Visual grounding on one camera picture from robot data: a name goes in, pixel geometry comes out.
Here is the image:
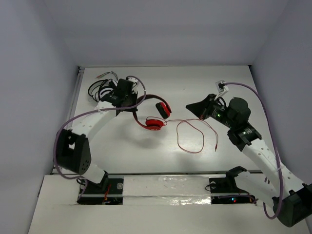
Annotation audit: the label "purple cable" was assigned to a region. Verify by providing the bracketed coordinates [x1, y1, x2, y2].
[225, 82, 283, 219]
[54, 75, 147, 203]

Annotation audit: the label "white foil covered panel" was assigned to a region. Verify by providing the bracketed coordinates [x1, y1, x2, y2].
[122, 175, 211, 206]

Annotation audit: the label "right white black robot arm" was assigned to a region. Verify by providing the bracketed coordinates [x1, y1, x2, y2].
[186, 94, 312, 227]

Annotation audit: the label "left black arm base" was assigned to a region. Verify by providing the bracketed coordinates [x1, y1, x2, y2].
[77, 176, 124, 205]

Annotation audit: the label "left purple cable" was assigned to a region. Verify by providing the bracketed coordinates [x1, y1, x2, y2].
[54, 75, 147, 203]

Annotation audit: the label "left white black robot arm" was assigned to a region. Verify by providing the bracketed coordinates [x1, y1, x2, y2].
[53, 76, 143, 192]

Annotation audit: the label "metal rail at left edge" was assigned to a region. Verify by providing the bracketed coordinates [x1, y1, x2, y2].
[50, 65, 85, 175]

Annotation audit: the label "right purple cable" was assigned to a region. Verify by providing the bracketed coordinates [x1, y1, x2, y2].
[225, 82, 283, 219]

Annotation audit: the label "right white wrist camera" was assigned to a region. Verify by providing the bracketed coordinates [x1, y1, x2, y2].
[215, 80, 229, 100]

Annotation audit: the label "white black headphones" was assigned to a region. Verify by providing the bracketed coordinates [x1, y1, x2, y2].
[87, 78, 117, 102]

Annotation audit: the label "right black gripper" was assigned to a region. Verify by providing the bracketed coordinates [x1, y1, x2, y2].
[186, 94, 235, 129]

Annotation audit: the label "red black headphones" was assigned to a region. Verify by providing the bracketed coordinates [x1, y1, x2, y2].
[133, 94, 172, 131]

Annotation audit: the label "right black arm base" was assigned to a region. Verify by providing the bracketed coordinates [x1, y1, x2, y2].
[205, 166, 257, 205]

